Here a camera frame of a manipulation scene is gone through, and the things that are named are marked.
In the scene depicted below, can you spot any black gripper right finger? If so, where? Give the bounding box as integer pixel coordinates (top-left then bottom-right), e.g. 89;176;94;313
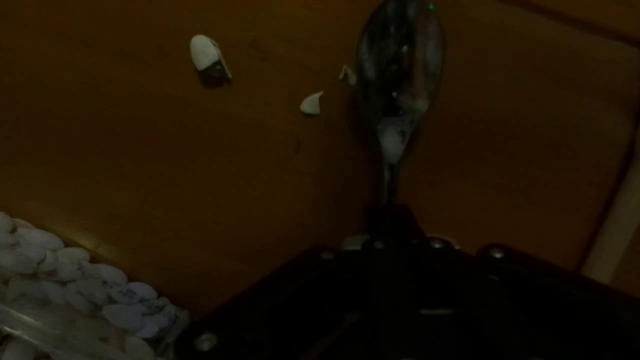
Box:
392;204;429;254

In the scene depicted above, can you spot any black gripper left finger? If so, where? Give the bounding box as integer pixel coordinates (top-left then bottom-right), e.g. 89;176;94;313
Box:
362;204;396;254

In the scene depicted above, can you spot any metal spoon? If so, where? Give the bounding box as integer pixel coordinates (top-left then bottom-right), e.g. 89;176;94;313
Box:
349;0;447;205

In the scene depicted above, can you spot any white petal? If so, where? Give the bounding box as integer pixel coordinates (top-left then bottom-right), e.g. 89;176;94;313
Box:
187;31;229;77
337;61;357;88
298;90;327;120

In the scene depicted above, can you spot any white bumpy tray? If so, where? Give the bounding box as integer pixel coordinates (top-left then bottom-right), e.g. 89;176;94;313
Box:
0;209;191;360

